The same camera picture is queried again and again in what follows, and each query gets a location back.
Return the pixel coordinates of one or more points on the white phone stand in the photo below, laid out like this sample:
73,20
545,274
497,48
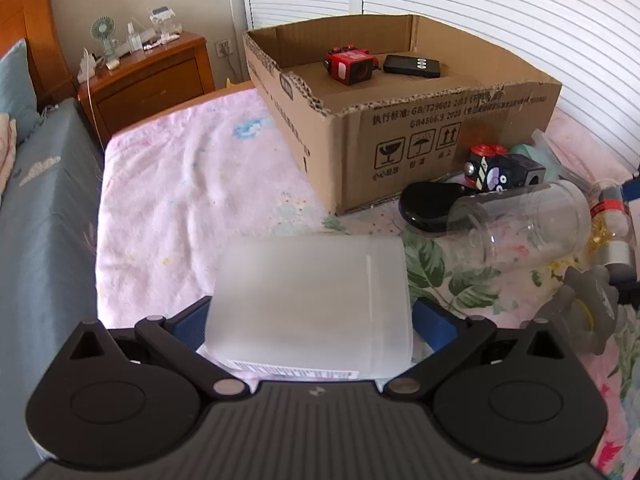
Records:
162,22

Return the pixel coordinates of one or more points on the mint green egg-shaped object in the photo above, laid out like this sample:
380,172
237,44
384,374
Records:
525,150

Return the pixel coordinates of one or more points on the wooden nightstand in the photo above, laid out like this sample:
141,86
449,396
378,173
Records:
150,85

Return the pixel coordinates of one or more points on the wall outlet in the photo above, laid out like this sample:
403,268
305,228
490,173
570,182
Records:
224,47

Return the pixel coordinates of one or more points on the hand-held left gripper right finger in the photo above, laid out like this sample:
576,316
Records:
435,322

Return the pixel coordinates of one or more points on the black remote control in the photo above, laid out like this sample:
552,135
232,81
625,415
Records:
412,66

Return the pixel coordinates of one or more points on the grey plush toy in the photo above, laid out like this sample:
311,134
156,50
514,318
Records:
595,300

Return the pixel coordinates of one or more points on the wooden headboard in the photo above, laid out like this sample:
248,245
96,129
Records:
30,15

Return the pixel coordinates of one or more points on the red cube robot toy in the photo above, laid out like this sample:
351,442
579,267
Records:
350,66

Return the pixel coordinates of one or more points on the small bottle with red band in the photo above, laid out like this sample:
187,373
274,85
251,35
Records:
610,210

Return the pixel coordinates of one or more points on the small green desk fan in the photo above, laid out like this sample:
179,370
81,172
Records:
102,30

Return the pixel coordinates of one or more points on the clear spray bottle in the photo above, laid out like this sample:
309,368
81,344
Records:
134,40

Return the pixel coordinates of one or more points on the pink floral blanket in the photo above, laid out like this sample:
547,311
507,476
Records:
190,185

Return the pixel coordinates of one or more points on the clear plastic wrapper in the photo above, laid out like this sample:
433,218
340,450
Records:
562,162

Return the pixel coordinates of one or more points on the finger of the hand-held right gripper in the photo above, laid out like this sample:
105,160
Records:
632,182
626,287

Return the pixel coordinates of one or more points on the brown cardboard box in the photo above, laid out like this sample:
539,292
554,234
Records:
350,160

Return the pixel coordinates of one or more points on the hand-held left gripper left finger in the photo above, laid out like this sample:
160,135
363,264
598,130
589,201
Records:
192,317

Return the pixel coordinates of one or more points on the clear plastic jar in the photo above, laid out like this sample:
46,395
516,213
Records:
540,220

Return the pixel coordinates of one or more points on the white frosted plastic bottle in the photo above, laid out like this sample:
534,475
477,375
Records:
310,300

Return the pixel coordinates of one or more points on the black cube toy red buttons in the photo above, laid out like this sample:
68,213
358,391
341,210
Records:
495,172

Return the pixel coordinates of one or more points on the pink quilt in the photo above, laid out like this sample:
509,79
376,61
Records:
6,155

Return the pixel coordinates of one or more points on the blue bedsheet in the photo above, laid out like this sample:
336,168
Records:
45,260

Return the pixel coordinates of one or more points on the black oval case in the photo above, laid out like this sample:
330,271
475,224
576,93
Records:
425,205

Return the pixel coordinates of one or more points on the blue pillow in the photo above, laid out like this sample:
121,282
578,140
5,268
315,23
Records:
15,90

